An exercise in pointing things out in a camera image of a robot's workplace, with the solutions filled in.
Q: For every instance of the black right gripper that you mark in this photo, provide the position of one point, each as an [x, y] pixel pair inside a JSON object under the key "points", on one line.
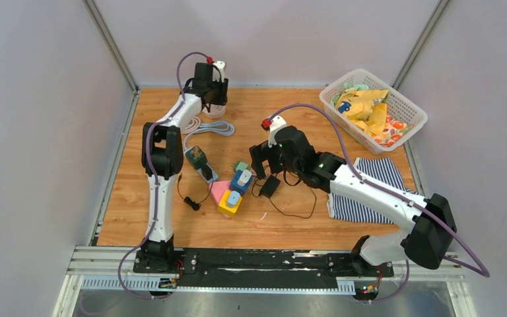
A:
{"points": [[259, 154]]}

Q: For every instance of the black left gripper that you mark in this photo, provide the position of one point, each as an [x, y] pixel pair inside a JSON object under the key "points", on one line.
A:
{"points": [[222, 87]]}

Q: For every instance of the white USB charger plug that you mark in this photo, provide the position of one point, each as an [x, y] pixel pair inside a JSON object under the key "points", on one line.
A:
{"points": [[244, 178]]}

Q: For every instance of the round pink power socket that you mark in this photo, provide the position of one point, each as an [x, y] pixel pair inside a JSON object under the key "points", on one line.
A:
{"points": [[214, 111]]}

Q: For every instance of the black power adapter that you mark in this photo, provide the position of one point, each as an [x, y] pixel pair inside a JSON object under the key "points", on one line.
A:
{"points": [[270, 186]]}

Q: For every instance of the blue cube power socket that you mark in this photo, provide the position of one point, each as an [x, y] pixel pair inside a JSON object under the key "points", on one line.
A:
{"points": [[236, 187]]}

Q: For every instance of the light blue power strip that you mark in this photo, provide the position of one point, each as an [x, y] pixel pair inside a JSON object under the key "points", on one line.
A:
{"points": [[208, 174]]}

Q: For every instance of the light blue small charger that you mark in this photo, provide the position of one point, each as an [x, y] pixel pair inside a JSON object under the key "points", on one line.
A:
{"points": [[233, 199]]}

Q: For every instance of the dark green cube socket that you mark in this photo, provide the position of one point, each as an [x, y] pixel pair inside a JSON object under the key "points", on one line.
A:
{"points": [[196, 157]]}

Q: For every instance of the yellow cube power socket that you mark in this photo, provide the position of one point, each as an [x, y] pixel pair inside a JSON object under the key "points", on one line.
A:
{"points": [[226, 211]]}

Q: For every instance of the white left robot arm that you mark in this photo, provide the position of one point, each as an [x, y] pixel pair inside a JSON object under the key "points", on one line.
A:
{"points": [[163, 157]]}

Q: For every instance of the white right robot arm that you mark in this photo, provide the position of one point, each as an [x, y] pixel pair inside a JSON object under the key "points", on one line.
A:
{"points": [[427, 226]]}

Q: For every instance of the green USB charger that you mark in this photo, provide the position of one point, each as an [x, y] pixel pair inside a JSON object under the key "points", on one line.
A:
{"points": [[240, 165]]}

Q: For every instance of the pink triangular power socket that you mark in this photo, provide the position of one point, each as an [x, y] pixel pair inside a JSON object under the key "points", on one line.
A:
{"points": [[218, 189]]}

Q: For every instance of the yellow cloth in basket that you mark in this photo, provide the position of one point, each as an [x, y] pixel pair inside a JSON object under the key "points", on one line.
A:
{"points": [[367, 109]]}

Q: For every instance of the white plastic basket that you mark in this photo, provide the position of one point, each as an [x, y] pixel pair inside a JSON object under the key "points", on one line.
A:
{"points": [[399, 107]]}

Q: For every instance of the blue striped shirt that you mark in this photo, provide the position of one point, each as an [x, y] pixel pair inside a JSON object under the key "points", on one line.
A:
{"points": [[345, 209]]}

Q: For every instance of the floral cloth in basket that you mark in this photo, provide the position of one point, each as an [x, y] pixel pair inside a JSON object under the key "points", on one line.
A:
{"points": [[393, 130]]}

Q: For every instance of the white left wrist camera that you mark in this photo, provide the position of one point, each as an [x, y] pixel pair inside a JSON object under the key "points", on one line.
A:
{"points": [[220, 69]]}

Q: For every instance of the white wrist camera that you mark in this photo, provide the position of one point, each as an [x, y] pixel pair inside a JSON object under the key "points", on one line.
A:
{"points": [[220, 69], [277, 124]]}

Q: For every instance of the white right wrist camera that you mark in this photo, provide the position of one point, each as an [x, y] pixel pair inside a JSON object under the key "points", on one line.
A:
{"points": [[277, 124]]}

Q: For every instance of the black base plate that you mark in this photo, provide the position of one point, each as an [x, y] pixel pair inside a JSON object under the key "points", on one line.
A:
{"points": [[259, 269]]}

